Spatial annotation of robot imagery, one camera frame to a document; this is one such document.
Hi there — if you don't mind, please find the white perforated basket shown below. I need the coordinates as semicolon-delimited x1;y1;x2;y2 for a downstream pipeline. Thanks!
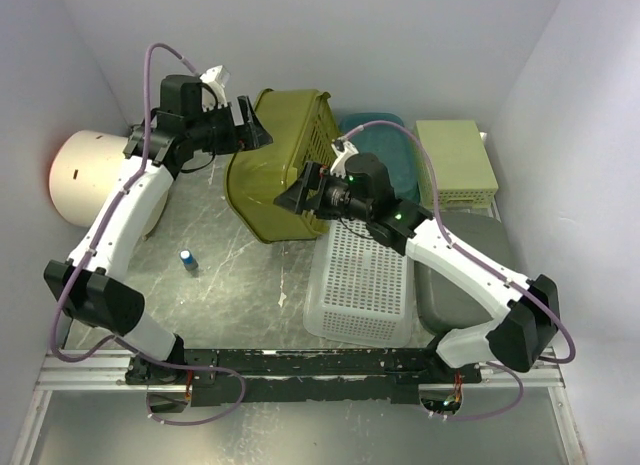
303;221;415;348

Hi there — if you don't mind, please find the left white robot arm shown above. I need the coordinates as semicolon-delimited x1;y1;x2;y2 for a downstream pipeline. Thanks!
44;75;273;384

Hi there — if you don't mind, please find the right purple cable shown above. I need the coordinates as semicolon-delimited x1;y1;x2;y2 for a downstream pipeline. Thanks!
331;119;577;423

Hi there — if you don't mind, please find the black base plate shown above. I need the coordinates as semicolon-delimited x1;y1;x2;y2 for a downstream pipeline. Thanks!
125;348;481;407

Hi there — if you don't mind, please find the pale green perforated box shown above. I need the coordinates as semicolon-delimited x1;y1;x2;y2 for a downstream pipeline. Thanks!
414;120;499;210

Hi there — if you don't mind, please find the cream cylindrical container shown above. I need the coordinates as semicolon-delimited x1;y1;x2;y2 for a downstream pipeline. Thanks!
47;128;170;238

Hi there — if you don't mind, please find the large metal tray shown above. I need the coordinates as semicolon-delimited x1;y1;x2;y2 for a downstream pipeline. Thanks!
414;209;516;341

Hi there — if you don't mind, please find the olive green tub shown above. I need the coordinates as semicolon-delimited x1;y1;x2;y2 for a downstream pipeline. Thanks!
224;89;339;243

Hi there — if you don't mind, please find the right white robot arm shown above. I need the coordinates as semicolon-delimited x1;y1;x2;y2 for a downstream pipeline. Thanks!
274;153;559;383

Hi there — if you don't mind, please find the small blue capped bottle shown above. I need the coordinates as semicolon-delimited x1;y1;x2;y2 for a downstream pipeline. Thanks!
179;249;199;272

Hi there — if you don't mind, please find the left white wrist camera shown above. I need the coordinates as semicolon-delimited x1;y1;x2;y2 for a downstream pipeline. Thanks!
200;65;230;106

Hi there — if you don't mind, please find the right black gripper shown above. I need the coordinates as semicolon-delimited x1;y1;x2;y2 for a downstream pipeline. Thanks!
273;161;371;222

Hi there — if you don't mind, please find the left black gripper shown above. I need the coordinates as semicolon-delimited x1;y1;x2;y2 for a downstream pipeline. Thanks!
189;96;275;156

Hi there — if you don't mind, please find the blue translucent plastic container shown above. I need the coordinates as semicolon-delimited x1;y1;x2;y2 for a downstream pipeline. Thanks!
339;112;420;203

